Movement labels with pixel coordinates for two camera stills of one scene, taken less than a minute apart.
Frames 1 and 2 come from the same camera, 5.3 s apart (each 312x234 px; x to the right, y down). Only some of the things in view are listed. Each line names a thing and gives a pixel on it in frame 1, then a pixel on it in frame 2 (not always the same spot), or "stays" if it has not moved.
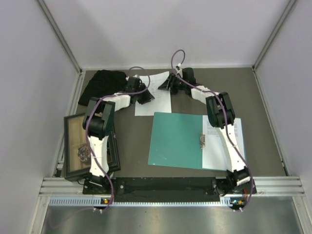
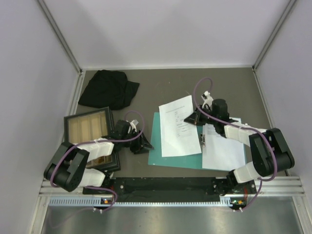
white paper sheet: [161, 103] to [178, 137]
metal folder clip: [202, 140] stays
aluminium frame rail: [60, 34] stays
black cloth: [103, 83] stays
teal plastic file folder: [176, 141] stays
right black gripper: [167, 86] to [195, 118]
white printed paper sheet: [215, 156] stays
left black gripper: [146, 98] to [141, 144]
